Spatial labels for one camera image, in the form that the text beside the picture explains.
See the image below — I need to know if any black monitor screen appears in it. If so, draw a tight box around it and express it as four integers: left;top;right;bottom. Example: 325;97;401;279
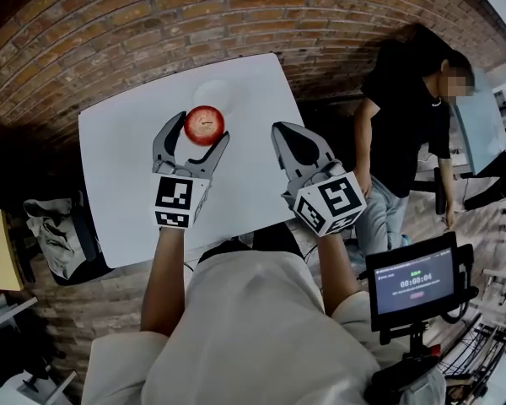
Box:
365;232;460;332

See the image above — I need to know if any black monitor mount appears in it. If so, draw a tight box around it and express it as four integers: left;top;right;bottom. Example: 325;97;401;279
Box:
370;321;442;396

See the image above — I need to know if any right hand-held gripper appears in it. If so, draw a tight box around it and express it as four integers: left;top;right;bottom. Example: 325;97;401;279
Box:
271;121;368;238

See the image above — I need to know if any white plate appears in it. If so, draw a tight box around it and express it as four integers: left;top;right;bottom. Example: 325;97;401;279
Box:
193;79;232;111

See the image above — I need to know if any light blue table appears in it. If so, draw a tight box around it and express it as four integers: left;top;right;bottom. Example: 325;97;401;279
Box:
450;67;506;176

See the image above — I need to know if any black monitor cable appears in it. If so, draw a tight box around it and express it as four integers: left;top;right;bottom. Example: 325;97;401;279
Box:
440;245;480;324

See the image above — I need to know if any person's right forearm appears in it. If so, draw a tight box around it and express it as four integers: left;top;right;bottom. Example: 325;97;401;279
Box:
315;232;362;318

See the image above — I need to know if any person's left forearm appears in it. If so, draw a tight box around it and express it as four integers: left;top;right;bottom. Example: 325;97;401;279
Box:
139;225;186;337

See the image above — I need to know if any red apple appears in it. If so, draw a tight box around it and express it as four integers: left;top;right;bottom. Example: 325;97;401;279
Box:
183;105;226;146

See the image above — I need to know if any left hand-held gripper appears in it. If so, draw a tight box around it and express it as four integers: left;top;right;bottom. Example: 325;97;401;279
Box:
150;111;231;230

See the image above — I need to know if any black wire rack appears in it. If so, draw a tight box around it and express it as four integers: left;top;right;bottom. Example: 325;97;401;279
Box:
440;314;506;396

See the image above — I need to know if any person's white shirt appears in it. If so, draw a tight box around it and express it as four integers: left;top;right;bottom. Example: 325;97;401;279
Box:
80;249;446;405

